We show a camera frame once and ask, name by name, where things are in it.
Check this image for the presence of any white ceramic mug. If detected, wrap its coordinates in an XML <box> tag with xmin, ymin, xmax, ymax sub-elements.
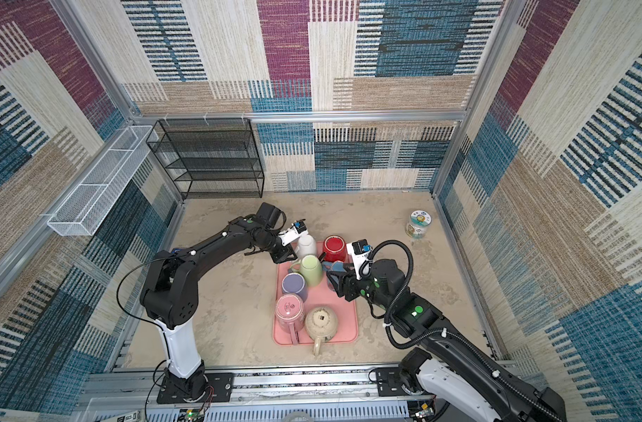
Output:
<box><xmin>296</xmin><ymin>234</ymin><xmax>317</xmax><ymax>258</ymax></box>

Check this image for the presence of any light green ceramic mug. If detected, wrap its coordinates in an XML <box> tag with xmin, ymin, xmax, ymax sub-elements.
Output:
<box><xmin>288</xmin><ymin>255</ymin><xmax>324</xmax><ymax>288</ymax></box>

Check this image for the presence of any red ceramic mug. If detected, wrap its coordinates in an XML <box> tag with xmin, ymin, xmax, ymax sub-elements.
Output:
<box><xmin>323</xmin><ymin>235</ymin><xmax>347</xmax><ymax>263</ymax></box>

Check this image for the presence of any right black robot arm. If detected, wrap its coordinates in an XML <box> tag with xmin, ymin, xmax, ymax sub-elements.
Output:
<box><xmin>326</xmin><ymin>260</ymin><xmax>567</xmax><ymax>421</ymax></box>

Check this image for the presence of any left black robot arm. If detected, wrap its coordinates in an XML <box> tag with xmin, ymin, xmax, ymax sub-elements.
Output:
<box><xmin>140</xmin><ymin>202</ymin><xmax>309</xmax><ymax>403</ymax></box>

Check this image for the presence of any blue dotted ceramic mug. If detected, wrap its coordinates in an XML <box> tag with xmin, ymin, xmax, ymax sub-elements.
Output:
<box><xmin>322</xmin><ymin>261</ymin><xmax>346</xmax><ymax>291</ymax></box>

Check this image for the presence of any purple ceramic mug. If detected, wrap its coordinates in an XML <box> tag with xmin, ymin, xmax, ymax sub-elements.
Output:
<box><xmin>281</xmin><ymin>273</ymin><xmax>308</xmax><ymax>302</ymax></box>

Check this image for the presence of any pink ghost pattern mug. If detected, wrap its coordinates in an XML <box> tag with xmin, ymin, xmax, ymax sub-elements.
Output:
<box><xmin>275</xmin><ymin>294</ymin><xmax>305</xmax><ymax>345</ymax></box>

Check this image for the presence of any pink plastic tray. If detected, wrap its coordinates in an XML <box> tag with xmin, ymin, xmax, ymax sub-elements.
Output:
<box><xmin>273</xmin><ymin>261</ymin><xmax>358</xmax><ymax>346</ymax></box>

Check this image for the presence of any green lidded yogurt cup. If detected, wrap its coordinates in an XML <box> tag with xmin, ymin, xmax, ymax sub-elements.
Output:
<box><xmin>405</xmin><ymin>210</ymin><xmax>432</xmax><ymax>239</ymax></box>

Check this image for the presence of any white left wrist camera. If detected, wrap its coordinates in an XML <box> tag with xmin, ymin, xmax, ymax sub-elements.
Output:
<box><xmin>279</xmin><ymin>220</ymin><xmax>309</xmax><ymax>246</ymax></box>

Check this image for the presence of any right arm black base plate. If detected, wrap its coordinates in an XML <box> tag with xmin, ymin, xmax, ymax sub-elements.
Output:
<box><xmin>368</xmin><ymin>367</ymin><xmax>422</xmax><ymax>397</ymax></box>

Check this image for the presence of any black wire mesh shelf rack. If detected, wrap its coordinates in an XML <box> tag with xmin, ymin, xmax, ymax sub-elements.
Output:
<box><xmin>146</xmin><ymin>118</ymin><xmax>265</xmax><ymax>200</ymax></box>

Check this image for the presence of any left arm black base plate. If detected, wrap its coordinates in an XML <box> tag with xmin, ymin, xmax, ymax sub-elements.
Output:
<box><xmin>156</xmin><ymin>372</ymin><xmax>235</xmax><ymax>404</ymax></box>

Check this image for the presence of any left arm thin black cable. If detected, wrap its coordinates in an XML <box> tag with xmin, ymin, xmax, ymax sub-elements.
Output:
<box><xmin>115</xmin><ymin>255</ymin><xmax>169</xmax><ymax>418</ymax></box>

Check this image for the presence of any white wire mesh basket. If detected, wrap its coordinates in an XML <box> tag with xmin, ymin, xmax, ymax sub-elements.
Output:
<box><xmin>47</xmin><ymin>126</ymin><xmax>152</xmax><ymax>237</ymax></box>

